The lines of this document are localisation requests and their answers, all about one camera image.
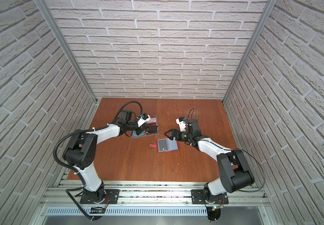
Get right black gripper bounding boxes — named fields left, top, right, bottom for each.
left=165, top=129, right=193, bottom=143

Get red leather card holder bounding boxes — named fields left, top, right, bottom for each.
left=149, top=138, right=179, bottom=152

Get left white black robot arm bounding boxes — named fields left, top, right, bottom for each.
left=63, top=110, right=151, bottom=203

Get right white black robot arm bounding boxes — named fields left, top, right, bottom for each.
left=164, top=119, right=255, bottom=203

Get clear acrylic card organizer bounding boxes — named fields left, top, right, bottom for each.
left=132, top=115, right=159, bottom=138

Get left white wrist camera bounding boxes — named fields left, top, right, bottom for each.
left=137, top=113, right=151, bottom=127

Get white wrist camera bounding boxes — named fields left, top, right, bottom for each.
left=176, top=117, right=187, bottom=132
left=137, top=113, right=151, bottom=127

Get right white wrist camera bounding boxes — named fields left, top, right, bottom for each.
left=176, top=117, right=187, bottom=132

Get left black corrugated cable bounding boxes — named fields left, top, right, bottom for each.
left=53, top=100, right=143, bottom=221

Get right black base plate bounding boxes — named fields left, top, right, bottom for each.
left=191, top=188, right=229, bottom=205

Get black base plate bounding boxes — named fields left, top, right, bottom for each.
left=191, top=188, right=229, bottom=205
left=80, top=188, right=120, bottom=204

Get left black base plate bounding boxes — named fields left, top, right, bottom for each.
left=80, top=188, right=120, bottom=204

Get aluminium mounting rail frame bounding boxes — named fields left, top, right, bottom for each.
left=31, top=179, right=277, bottom=225

